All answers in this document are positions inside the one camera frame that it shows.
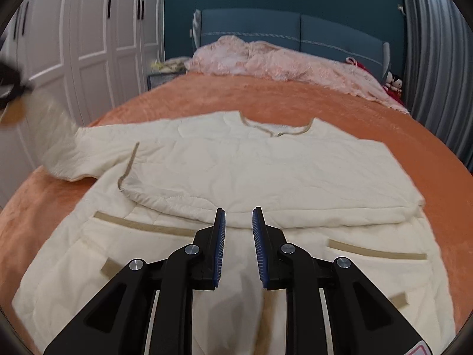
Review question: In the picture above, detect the cream quilted jacket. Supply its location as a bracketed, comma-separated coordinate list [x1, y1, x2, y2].
[12, 92, 455, 354]

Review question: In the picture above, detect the person's left hand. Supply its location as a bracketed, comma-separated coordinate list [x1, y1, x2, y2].
[0, 98, 26, 128]

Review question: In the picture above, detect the white panelled wardrobe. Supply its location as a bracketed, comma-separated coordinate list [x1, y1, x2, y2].
[0, 0, 168, 208]

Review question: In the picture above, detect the orange plush bed blanket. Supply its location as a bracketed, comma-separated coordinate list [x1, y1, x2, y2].
[1, 74, 472, 348]

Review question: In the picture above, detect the dark blue nightstand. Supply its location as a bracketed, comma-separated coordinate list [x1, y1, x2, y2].
[147, 71, 185, 91]

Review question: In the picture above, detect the cream cloth pile on nightstand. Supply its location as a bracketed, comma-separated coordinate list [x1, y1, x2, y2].
[151, 56, 191, 74]

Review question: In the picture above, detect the pink lace duvet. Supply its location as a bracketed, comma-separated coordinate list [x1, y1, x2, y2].
[184, 35, 408, 114]

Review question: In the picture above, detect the red and white plush toy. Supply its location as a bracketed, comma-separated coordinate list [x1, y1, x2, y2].
[345, 57, 405, 107]

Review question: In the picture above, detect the grey blue curtain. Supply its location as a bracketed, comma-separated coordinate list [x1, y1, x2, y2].
[403, 0, 472, 170]

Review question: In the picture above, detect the blue upholstered headboard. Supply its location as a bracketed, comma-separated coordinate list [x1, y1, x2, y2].
[192, 8, 391, 83]

